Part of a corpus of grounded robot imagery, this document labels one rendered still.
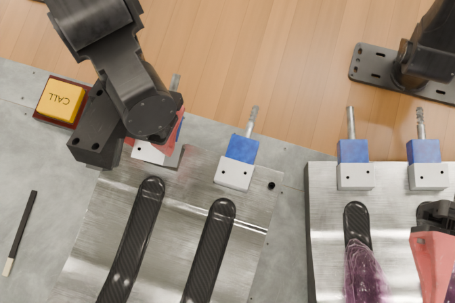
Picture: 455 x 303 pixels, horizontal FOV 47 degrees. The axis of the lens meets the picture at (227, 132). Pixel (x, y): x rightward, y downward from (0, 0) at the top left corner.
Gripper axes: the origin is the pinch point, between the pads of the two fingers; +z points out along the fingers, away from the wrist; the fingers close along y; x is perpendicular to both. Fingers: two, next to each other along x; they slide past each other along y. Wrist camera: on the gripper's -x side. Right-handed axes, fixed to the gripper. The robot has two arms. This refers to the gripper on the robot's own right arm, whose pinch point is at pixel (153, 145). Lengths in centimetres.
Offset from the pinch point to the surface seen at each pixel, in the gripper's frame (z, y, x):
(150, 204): 7.8, 0.1, -5.3
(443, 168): 9.9, 39.0, 13.8
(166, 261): 10.8, 4.9, -11.6
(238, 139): 3.7, 10.0, 6.5
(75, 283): 9.6, -5.7, -18.8
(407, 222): 14.7, 35.8, 6.1
